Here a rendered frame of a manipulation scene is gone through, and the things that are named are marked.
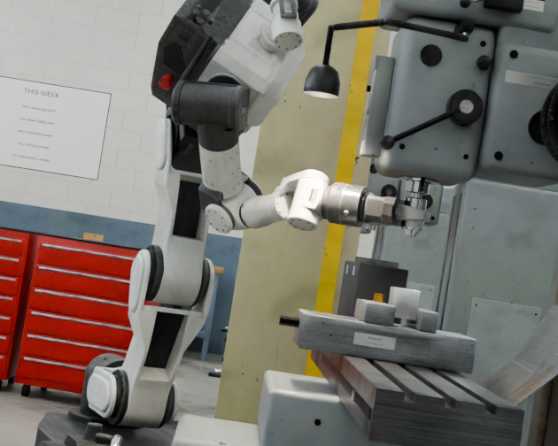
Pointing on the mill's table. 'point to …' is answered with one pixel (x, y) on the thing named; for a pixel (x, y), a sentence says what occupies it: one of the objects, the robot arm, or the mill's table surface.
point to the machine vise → (387, 340)
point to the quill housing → (434, 103)
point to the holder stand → (368, 282)
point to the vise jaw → (375, 312)
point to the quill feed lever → (463, 105)
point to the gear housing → (542, 9)
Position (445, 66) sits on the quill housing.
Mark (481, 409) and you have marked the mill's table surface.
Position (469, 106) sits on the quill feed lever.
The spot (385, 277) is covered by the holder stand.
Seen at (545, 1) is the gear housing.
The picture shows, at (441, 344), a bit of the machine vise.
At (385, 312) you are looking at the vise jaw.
